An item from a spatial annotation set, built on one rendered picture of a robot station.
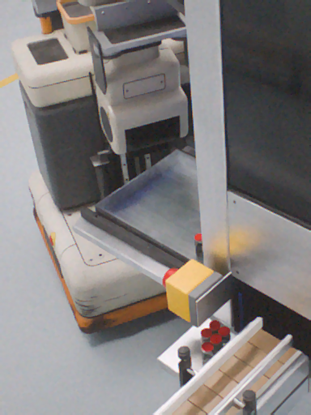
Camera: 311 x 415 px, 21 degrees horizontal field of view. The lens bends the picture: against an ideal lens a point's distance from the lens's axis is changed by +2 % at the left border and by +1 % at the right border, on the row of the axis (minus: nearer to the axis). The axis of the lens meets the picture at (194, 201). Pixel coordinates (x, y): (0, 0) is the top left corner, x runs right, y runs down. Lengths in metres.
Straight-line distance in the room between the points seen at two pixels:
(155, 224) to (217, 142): 0.53
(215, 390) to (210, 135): 0.41
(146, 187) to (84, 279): 0.75
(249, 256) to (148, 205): 0.49
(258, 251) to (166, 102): 1.04
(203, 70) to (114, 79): 1.06
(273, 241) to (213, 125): 0.21
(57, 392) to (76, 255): 0.41
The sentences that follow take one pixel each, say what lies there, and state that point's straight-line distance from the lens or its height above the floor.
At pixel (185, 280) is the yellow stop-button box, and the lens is 1.44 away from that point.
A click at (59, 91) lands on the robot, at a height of 0.74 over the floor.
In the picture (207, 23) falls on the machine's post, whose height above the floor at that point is 1.49.
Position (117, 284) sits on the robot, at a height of 0.23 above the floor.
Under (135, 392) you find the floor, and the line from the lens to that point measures 2.63.
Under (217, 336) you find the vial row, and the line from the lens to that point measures 1.49.
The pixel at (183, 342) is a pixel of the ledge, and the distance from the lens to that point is 1.55.
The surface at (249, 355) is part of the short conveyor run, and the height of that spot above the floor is 0.93.
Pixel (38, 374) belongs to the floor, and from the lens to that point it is 2.73.
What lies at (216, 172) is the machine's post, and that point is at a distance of 1.33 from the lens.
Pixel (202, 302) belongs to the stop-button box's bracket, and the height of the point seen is 1.01.
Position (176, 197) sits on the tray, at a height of 0.88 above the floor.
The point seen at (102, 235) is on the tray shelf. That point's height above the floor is 0.88.
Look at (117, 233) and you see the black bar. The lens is 1.76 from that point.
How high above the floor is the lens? 2.03
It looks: 39 degrees down
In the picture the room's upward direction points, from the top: 5 degrees counter-clockwise
